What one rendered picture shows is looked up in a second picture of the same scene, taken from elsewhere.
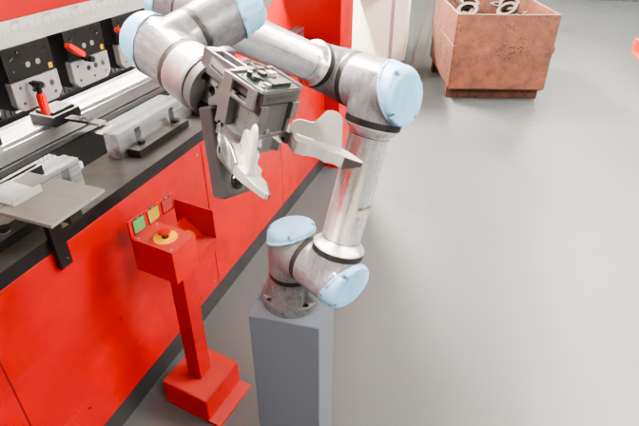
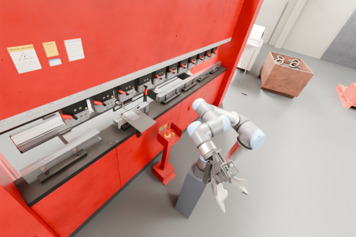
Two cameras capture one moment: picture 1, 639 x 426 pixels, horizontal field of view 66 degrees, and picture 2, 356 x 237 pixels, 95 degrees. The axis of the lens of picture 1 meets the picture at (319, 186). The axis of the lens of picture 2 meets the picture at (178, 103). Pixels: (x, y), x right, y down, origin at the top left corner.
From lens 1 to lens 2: 0.45 m
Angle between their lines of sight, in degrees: 10
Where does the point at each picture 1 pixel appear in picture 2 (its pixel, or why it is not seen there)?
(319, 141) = (238, 183)
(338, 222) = not seen: hidden behind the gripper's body
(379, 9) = (247, 51)
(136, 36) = (194, 132)
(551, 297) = (276, 178)
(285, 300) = (199, 173)
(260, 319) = (190, 175)
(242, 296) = (179, 144)
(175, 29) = (205, 134)
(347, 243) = not seen: hidden behind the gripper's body
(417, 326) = not seen: hidden behind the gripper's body
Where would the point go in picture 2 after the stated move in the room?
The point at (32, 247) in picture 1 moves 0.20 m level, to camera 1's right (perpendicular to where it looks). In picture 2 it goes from (133, 131) to (153, 138)
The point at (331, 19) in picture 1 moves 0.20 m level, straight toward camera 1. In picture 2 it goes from (231, 61) to (231, 65)
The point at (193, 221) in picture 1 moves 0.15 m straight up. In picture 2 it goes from (175, 129) to (177, 119)
